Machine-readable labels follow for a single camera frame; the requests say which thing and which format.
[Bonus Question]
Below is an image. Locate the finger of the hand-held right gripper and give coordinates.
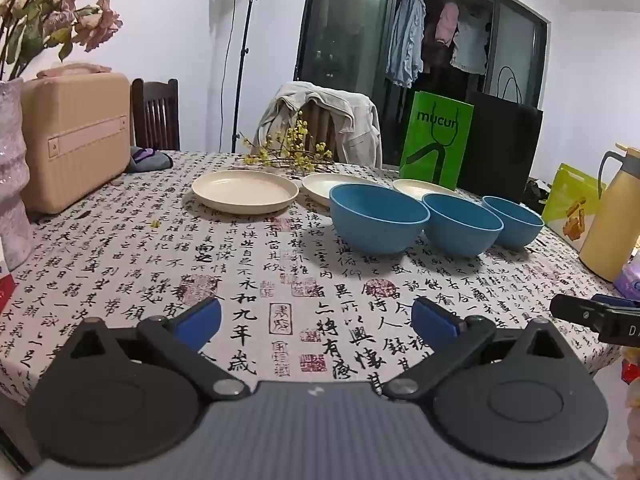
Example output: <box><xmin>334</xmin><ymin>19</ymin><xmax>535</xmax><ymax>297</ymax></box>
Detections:
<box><xmin>592</xmin><ymin>294</ymin><xmax>640</xmax><ymax>309</ymax></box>
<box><xmin>550</xmin><ymin>293</ymin><xmax>624</xmax><ymax>344</ymax></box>

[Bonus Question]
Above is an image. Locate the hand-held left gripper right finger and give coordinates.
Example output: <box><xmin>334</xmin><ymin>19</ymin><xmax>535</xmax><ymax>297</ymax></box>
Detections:
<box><xmin>382</xmin><ymin>296</ymin><xmax>571</xmax><ymax>402</ymax></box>

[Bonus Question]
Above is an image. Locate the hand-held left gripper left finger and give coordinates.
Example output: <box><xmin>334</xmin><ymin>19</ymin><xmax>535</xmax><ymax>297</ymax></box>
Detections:
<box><xmin>64</xmin><ymin>296</ymin><xmax>252</xmax><ymax>402</ymax></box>

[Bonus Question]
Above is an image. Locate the blue bowl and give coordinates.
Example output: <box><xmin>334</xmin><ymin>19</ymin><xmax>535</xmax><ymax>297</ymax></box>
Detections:
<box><xmin>422</xmin><ymin>193</ymin><xmax>504</xmax><ymax>257</ymax></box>
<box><xmin>482</xmin><ymin>196</ymin><xmax>545</xmax><ymax>249</ymax></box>
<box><xmin>329</xmin><ymin>183</ymin><xmax>431</xmax><ymax>254</ymax></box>

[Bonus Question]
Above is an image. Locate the cream plate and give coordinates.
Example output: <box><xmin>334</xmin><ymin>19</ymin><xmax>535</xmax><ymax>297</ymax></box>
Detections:
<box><xmin>392</xmin><ymin>179</ymin><xmax>457</xmax><ymax>202</ymax></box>
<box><xmin>191</xmin><ymin>170</ymin><xmax>299</xmax><ymax>214</ymax></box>
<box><xmin>301</xmin><ymin>174</ymin><xmax>386</xmax><ymax>208</ymax></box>

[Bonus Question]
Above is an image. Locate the purple tissue packet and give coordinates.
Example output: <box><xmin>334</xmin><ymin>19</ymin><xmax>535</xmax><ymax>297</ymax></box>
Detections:
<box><xmin>612</xmin><ymin>250</ymin><xmax>640</xmax><ymax>301</ymax></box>

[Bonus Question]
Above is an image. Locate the yellow thermos jug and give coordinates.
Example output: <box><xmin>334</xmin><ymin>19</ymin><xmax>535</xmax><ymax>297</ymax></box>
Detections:
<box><xmin>579</xmin><ymin>143</ymin><xmax>640</xmax><ymax>283</ymax></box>

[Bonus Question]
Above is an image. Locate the yellow-green gift bag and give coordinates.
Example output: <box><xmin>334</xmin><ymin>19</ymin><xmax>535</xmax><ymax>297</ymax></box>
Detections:
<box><xmin>541</xmin><ymin>162</ymin><xmax>608</xmax><ymax>253</ymax></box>

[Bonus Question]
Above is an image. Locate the grey purple cloth pouch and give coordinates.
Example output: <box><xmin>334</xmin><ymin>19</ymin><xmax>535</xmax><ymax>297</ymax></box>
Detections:
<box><xmin>125</xmin><ymin>145</ymin><xmax>174</xmax><ymax>173</ymax></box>

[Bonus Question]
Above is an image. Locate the green paper bag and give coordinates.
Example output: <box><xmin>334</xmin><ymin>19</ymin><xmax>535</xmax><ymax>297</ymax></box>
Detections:
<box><xmin>399</xmin><ymin>91</ymin><xmax>474</xmax><ymax>192</ymax></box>

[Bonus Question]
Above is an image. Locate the black paper bag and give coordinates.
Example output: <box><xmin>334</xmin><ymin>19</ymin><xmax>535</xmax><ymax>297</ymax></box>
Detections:
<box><xmin>457</xmin><ymin>66</ymin><xmax>544</xmax><ymax>206</ymax></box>

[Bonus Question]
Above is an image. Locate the red box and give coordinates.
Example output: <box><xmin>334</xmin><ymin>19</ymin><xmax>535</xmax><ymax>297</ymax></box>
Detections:
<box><xmin>0</xmin><ymin>275</ymin><xmax>18</xmax><ymax>313</ymax></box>

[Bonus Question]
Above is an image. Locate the yellow blossom branch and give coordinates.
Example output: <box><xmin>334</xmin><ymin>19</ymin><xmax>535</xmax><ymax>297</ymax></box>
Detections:
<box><xmin>239</xmin><ymin>110</ymin><xmax>346</xmax><ymax>171</ymax></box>

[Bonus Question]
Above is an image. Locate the beige jacket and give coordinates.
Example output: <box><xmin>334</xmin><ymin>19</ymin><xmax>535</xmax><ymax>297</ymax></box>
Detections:
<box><xmin>254</xmin><ymin>81</ymin><xmax>383</xmax><ymax>168</ymax></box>

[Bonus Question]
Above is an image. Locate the dark wooden chair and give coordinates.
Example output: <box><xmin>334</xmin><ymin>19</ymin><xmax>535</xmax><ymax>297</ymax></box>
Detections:
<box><xmin>131</xmin><ymin>78</ymin><xmax>180</xmax><ymax>152</ymax></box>

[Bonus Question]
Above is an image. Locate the beige pink suitcase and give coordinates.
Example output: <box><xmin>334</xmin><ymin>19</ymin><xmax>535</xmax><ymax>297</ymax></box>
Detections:
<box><xmin>20</xmin><ymin>62</ymin><xmax>132</xmax><ymax>214</ymax></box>

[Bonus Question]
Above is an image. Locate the brown slatted wooden chair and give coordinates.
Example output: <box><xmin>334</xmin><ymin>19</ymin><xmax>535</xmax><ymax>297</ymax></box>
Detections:
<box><xmin>300</xmin><ymin>100</ymin><xmax>346</xmax><ymax>161</ymax></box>

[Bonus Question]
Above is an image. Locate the fuzzy lilac vase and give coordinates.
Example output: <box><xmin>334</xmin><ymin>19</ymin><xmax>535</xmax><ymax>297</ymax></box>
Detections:
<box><xmin>0</xmin><ymin>77</ymin><xmax>35</xmax><ymax>271</ymax></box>

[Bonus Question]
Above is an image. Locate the pale hanging garment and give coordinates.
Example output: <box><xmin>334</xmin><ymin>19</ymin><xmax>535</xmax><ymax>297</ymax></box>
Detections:
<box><xmin>450</xmin><ymin>10</ymin><xmax>491</xmax><ymax>76</ymax></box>

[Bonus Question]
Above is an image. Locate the light blue hanging shirt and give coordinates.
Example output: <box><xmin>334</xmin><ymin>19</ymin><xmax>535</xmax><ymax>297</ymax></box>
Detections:
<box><xmin>385</xmin><ymin>0</ymin><xmax>426</xmax><ymax>88</ymax></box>

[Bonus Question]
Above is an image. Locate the pink hanging garment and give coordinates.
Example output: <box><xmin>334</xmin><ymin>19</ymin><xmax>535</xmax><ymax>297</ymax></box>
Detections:
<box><xmin>434</xmin><ymin>2</ymin><xmax>461</xmax><ymax>47</ymax></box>

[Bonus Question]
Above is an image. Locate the dark sliding glass door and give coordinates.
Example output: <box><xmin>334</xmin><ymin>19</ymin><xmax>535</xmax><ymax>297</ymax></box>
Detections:
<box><xmin>294</xmin><ymin>0</ymin><xmax>549</xmax><ymax>168</ymax></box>

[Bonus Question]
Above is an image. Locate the dried pink flower bouquet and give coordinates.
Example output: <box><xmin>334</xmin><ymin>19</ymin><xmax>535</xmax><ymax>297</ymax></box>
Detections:
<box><xmin>0</xmin><ymin>0</ymin><xmax>132</xmax><ymax>81</ymax></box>

